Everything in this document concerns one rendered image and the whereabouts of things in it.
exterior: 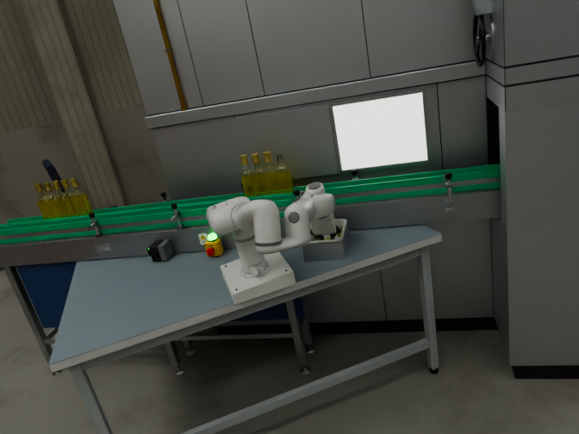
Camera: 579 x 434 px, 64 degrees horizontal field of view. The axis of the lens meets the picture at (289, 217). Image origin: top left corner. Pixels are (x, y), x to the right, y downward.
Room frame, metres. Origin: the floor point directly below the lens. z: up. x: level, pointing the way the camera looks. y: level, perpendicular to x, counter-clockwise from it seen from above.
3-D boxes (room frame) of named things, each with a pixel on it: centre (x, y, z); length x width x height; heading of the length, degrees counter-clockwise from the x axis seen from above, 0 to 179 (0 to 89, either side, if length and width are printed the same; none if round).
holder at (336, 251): (1.88, -0.15, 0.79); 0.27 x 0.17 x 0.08; 164
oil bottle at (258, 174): (2.16, 0.10, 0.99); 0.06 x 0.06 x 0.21; 73
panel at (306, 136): (2.19, -0.26, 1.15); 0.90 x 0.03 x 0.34; 74
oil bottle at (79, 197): (2.44, 1.08, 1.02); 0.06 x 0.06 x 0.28; 74
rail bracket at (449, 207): (1.80, -0.67, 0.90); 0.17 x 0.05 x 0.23; 164
